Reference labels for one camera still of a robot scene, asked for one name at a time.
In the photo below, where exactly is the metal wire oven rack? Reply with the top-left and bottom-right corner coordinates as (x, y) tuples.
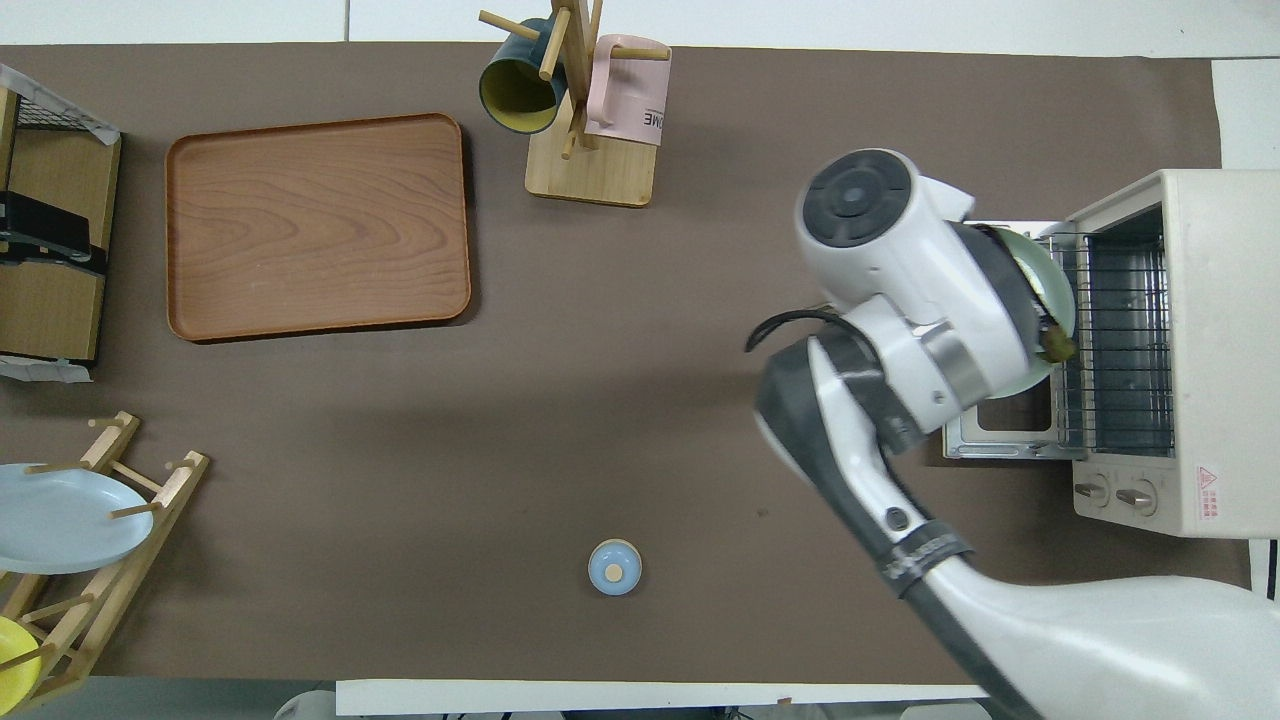
(1045, 232), (1176, 453)

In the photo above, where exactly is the white toaster oven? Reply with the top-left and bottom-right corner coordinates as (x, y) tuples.
(1040, 168), (1280, 541)

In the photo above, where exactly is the white plastic wrap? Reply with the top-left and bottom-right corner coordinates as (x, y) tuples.
(0, 62), (122, 146)
(0, 355), (96, 386)

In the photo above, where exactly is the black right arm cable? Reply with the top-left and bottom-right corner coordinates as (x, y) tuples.
(745, 306), (851, 354)

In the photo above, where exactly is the blue mug yellow inside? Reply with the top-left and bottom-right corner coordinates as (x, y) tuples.
(478, 18), (569, 136)

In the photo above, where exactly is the wooden two-level shelf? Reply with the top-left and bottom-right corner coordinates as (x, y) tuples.
(0, 85), (123, 363)

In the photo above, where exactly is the yellow plate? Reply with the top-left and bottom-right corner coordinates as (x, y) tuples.
(0, 615), (43, 706)

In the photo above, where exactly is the light blue plate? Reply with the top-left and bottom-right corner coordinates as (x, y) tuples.
(0, 463), (156, 576)

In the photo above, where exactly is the black wire basket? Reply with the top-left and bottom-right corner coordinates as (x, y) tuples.
(0, 90), (106, 136)

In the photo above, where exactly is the pink mug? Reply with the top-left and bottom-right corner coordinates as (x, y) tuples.
(585, 34), (673, 148)

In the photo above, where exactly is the small blue bell wooden base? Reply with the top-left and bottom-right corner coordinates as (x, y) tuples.
(587, 538), (643, 597)

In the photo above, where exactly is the light green plate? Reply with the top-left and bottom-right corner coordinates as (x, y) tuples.
(985, 228), (1079, 401)

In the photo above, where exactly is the wooden mug tree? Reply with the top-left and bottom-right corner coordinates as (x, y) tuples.
(478, 0), (673, 209)

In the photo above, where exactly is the brown wooden tray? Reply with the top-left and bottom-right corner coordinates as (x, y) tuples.
(165, 112), (473, 344)

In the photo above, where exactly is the glass oven door with handle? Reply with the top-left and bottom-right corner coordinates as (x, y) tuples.
(943, 220), (1079, 461)

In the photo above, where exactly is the wooden plate rack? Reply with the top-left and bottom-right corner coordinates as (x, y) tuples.
(0, 410), (211, 713)

